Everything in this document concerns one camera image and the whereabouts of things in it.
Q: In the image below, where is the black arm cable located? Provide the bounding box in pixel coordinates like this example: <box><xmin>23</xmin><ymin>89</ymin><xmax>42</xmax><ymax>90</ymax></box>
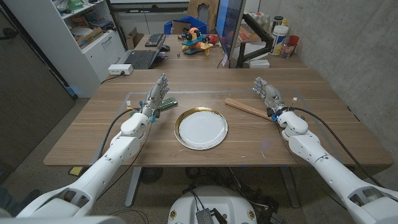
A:
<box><xmin>98</xmin><ymin>107</ymin><xmax>141</xmax><ymax>159</ymax></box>
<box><xmin>290</xmin><ymin>106</ymin><xmax>385</xmax><ymax>188</ymax></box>

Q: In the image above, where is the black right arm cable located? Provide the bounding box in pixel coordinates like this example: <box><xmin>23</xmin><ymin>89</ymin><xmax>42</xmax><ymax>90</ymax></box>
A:
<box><xmin>290</xmin><ymin>106</ymin><xmax>385</xmax><ymax>188</ymax></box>

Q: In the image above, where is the black keyboard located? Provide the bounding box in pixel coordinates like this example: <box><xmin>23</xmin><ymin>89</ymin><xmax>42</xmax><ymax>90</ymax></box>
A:
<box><xmin>144</xmin><ymin>32</ymin><xmax>164</xmax><ymax>48</ymax></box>

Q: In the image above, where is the small white box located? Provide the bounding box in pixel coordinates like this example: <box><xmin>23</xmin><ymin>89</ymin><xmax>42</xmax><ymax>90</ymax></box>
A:
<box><xmin>248</xmin><ymin>59</ymin><xmax>271</xmax><ymax>69</ymax></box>

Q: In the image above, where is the large computer monitor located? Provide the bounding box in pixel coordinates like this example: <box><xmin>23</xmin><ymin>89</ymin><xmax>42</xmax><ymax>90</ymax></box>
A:
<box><xmin>215</xmin><ymin>0</ymin><xmax>247</xmax><ymax>69</ymax></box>

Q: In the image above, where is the black laptop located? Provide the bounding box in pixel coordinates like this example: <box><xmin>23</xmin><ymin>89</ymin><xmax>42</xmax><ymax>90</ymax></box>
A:
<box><xmin>124</xmin><ymin>34</ymin><xmax>167</xmax><ymax>70</ymax></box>

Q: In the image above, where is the white storage cabinet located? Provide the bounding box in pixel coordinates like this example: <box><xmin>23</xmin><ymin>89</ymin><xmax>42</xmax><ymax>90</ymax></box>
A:
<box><xmin>2</xmin><ymin>0</ymin><xmax>128</xmax><ymax>99</ymax></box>

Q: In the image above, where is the white power strip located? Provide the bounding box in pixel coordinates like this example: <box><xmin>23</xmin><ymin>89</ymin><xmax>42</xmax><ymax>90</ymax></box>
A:
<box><xmin>108</xmin><ymin>63</ymin><xmax>134</xmax><ymax>76</ymax></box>

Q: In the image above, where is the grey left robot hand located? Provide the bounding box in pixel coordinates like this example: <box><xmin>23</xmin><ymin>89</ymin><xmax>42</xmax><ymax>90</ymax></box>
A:
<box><xmin>140</xmin><ymin>73</ymin><xmax>170</xmax><ymax>119</ymax></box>

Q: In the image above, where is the white robot torso base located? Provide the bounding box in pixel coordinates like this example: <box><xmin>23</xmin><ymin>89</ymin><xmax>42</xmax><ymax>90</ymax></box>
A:
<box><xmin>167</xmin><ymin>185</ymin><xmax>258</xmax><ymax>224</ymax></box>

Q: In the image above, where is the dark-lidded bottle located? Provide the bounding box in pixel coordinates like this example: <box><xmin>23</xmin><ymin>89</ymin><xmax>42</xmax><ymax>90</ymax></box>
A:
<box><xmin>271</xmin><ymin>16</ymin><xmax>284</xmax><ymax>33</ymax></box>

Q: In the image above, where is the clear glass jar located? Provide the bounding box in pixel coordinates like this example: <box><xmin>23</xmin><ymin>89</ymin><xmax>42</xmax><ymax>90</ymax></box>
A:
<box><xmin>280</xmin><ymin>42</ymin><xmax>295</xmax><ymax>59</ymax></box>

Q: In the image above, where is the white cylindrical wipes canister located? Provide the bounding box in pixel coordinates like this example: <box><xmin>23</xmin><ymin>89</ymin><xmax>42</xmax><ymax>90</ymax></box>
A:
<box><xmin>269</xmin><ymin>24</ymin><xmax>289</xmax><ymax>57</ymax></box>

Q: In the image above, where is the red plastic cup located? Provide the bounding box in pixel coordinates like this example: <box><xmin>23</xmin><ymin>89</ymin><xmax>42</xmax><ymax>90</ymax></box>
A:
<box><xmin>287</xmin><ymin>35</ymin><xmax>300</xmax><ymax>54</ymax></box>

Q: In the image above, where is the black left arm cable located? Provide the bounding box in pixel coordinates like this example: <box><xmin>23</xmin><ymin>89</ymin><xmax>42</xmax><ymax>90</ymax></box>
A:
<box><xmin>98</xmin><ymin>107</ymin><xmax>141</xmax><ymax>159</ymax></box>

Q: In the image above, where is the gold-rimmed white paper plate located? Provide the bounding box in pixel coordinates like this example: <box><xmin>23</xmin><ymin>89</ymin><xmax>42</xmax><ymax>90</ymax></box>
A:
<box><xmin>174</xmin><ymin>106</ymin><xmax>229</xmax><ymax>151</ymax></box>

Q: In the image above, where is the wooden desk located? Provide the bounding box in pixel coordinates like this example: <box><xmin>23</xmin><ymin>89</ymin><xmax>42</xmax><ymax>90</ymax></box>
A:
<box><xmin>105</xmin><ymin>33</ymin><xmax>308</xmax><ymax>71</ymax></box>

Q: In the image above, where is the cardboard box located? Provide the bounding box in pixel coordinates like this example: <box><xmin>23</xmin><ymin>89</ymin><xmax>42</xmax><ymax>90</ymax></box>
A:
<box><xmin>126</xmin><ymin>27</ymin><xmax>144</xmax><ymax>50</ymax></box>

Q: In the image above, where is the colourful toy airplane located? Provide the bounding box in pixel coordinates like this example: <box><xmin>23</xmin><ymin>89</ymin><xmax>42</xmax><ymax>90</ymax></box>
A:
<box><xmin>178</xmin><ymin>27</ymin><xmax>215</xmax><ymax>57</ymax></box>

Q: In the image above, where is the blue plastic bin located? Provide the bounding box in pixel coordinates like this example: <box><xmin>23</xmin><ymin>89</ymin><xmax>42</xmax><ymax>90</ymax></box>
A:
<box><xmin>164</xmin><ymin>15</ymin><xmax>208</xmax><ymax>35</ymax></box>

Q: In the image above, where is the wooden sticks bundle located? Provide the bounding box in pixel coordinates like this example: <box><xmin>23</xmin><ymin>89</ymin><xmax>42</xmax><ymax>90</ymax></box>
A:
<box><xmin>224</xmin><ymin>97</ymin><xmax>272</xmax><ymax>122</ymax></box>

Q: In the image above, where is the green circuit board module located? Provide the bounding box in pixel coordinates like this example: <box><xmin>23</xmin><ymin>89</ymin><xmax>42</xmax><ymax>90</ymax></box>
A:
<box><xmin>158</xmin><ymin>96</ymin><xmax>178</xmax><ymax>111</ymax></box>

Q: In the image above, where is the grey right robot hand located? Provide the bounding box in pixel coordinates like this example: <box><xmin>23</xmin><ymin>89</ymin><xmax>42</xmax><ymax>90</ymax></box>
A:
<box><xmin>252</xmin><ymin>77</ymin><xmax>289</xmax><ymax>118</ymax></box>

